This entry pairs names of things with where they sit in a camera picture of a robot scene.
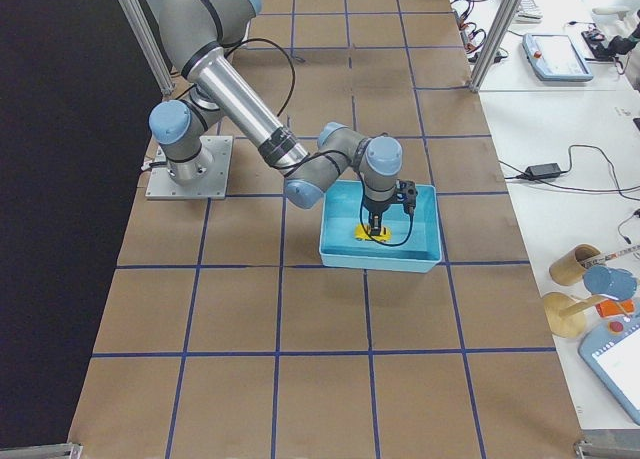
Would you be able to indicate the brown paper table cover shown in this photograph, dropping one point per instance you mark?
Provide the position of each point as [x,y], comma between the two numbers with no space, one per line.
[224,336]

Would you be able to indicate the black power adapter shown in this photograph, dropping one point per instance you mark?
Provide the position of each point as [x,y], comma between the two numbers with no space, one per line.
[543,171]

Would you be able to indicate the blue plastic cup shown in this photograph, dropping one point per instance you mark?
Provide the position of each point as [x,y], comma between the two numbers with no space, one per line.
[615,283]

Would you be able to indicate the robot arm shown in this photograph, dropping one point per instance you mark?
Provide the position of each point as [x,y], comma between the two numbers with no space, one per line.
[197,36]

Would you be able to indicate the aluminium frame post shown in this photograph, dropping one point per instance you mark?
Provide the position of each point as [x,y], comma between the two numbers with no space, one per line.
[497,31]

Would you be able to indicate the wooden cylinder cup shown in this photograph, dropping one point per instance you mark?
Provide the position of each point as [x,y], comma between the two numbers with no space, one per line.
[568,270]

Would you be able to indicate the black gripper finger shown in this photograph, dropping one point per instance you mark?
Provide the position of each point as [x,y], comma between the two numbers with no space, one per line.
[374,225]

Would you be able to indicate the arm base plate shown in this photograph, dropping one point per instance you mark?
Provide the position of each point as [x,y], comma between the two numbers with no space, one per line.
[206,176]

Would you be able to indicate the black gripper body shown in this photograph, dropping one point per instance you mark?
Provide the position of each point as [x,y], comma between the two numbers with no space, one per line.
[375,208]

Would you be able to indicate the teach pendant tablet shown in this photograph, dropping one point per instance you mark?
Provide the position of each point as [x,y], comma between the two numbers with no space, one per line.
[555,58]

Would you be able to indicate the yellow toy beetle car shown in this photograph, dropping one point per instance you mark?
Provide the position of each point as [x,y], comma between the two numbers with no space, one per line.
[364,233]

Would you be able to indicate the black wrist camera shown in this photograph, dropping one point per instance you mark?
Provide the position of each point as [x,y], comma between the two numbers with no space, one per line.
[406,194]

